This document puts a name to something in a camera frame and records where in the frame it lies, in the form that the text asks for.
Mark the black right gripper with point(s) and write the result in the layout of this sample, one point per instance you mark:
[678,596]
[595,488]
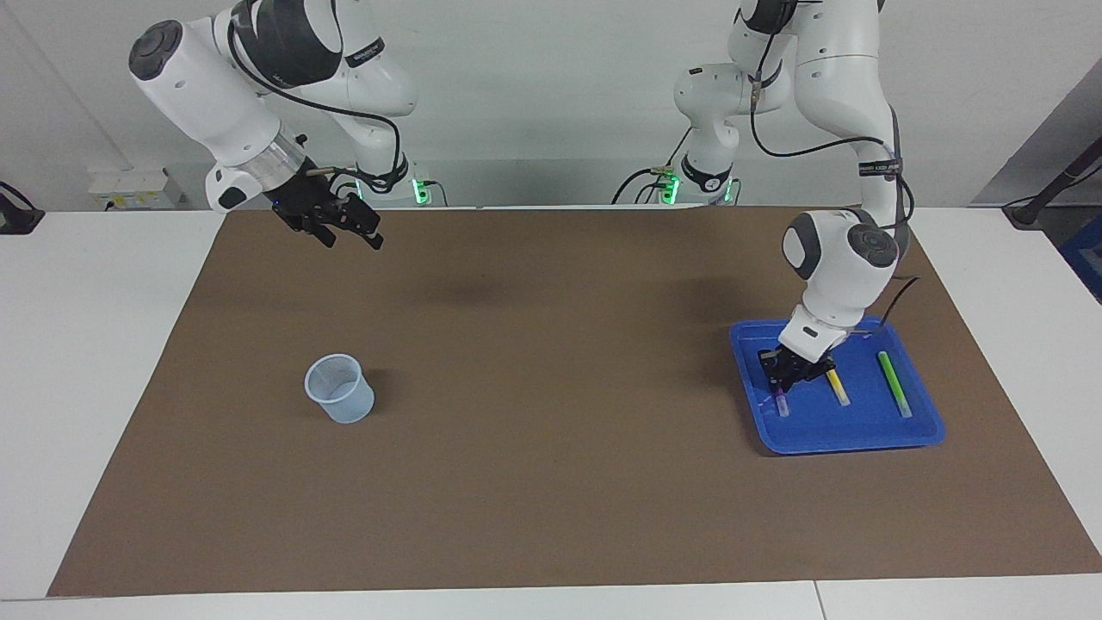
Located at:
[308,205]

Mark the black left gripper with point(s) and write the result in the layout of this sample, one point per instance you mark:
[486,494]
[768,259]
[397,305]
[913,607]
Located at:
[801,368]

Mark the purple pen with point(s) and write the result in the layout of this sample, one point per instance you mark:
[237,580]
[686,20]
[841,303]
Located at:
[782,405]

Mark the yellow pen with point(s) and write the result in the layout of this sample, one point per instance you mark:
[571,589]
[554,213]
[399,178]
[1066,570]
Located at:
[839,392]

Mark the green pen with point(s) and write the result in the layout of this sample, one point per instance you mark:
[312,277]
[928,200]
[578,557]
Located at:
[891,379]

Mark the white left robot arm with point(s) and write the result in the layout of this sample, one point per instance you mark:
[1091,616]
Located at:
[835,284]

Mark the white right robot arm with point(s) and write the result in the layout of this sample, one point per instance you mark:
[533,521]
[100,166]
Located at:
[207,86]

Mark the blue plastic tray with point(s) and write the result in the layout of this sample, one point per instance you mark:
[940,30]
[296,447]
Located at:
[861,430]

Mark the translucent plastic cup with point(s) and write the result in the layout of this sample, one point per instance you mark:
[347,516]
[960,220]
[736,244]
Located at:
[344,405]

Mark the white power strip box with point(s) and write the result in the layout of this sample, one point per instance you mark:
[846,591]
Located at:
[129,185]

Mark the brown table mat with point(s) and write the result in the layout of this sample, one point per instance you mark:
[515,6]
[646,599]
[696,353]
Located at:
[551,474]

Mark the black stand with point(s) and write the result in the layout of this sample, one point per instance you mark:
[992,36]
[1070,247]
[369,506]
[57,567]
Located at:
[1024,213]

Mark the blue crate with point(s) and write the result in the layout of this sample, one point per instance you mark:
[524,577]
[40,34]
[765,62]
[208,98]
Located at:
[1089,258]

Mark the black clamp mount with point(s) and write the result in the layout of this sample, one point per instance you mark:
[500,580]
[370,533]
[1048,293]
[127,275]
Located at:
[13,220]

